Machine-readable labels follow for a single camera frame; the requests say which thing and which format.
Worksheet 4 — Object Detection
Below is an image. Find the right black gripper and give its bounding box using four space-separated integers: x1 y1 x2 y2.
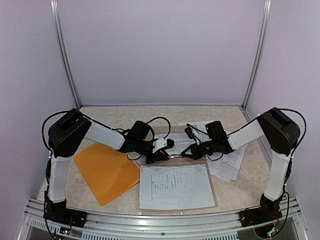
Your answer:
182 140 218 162

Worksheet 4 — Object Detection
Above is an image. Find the pink-brown file folder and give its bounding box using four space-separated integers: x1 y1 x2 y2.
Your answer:
132 125 219 208

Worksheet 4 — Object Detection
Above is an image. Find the white sheet dense English text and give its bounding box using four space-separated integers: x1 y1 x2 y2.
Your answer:
164 133 196 156

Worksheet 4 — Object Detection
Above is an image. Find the white printed sheet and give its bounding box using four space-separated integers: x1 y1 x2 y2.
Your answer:
178 120 213 132
139 164 216 211

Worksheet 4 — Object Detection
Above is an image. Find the orange folder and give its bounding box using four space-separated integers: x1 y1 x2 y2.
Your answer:
73 143 140 207

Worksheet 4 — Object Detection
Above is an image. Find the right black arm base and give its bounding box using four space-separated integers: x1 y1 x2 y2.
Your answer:
238 194 283 227

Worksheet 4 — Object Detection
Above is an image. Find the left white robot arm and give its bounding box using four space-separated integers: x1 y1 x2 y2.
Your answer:
43 108 175 223

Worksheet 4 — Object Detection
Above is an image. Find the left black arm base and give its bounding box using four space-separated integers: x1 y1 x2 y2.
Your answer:
43 199 88 228

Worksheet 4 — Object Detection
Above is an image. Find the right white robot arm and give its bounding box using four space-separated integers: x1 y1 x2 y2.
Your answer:
181 107 304 222

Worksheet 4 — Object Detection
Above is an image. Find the metal folder clip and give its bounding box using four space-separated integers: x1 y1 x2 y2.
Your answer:
168 154 183 159

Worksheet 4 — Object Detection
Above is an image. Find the white printed sheet back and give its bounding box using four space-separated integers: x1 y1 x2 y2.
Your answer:
178 120 213 132

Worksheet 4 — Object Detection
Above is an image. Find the white printed sheet dense text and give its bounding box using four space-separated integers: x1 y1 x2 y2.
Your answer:
206 146 247 183

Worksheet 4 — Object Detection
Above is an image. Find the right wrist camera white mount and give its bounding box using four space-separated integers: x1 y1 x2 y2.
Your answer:
184 124 203 145

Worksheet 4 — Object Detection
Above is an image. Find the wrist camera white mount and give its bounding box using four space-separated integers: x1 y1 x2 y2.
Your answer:
152 138 175 153
184 124 203 145

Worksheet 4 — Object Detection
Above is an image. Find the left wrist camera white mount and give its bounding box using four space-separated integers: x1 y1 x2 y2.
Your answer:
152 138 175 153

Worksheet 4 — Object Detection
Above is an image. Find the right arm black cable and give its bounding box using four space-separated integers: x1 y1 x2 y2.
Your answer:
224 107 307 156

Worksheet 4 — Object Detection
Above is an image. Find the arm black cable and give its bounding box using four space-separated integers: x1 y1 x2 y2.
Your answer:
224 107 307 156
40 110 172 161

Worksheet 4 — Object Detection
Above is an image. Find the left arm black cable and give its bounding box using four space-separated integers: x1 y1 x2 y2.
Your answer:
40 110 172 161

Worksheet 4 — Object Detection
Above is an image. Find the right aluminium frame post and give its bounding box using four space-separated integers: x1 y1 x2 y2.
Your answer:
241 0 272 111

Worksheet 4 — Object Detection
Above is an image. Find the aluminium frame post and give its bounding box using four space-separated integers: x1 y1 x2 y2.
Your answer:
241 0 272 111
50 0 82 109

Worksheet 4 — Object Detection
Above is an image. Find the left aluminium frame post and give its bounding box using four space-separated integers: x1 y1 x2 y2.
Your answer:
50 0 82 109

